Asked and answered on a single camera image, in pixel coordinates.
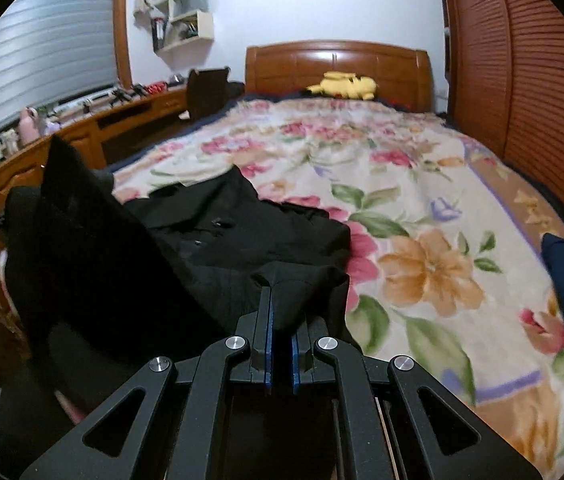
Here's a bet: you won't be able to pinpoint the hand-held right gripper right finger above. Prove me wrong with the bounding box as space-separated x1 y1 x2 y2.
291 315 538 480

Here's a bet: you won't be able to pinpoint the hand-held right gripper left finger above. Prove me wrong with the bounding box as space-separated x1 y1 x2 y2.
19 285 275 480

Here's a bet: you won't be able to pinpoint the black button coat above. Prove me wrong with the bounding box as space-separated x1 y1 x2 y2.
42 134 363 376

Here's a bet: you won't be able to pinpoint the bed with floral cover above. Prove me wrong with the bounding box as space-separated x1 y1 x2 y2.
112 97 564 480

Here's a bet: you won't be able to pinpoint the dark crumpled cloth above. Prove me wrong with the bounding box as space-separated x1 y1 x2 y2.
4 185 128 401

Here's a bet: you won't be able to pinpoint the dark wooden chair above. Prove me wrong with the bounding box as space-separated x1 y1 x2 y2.
184 66 245 123

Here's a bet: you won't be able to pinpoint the yellow plush toy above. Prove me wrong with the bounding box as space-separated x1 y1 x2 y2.
304 71 378 101

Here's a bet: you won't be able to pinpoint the wooden bed headboard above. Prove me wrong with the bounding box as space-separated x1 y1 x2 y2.
244 40 434 111

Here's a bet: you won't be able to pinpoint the wooden desk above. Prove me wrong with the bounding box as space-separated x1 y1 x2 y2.
0 87 190 281

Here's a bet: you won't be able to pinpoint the black tripod gadget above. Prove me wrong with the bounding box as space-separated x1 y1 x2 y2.
111 85 146 104

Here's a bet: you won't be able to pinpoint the pink bottle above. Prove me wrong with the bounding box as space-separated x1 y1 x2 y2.
18 107 43 145

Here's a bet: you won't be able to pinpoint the wooden louvered wardrobe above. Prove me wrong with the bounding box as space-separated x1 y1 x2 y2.
437 0 564 261

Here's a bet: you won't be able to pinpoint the grey window blind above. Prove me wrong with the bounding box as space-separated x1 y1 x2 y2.
0 0 119 143

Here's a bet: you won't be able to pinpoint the white wall shelf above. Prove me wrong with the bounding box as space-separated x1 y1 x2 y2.
152 0 215 53

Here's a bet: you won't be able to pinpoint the wooden window frame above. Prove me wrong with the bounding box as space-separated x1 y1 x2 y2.
112 0 136 88

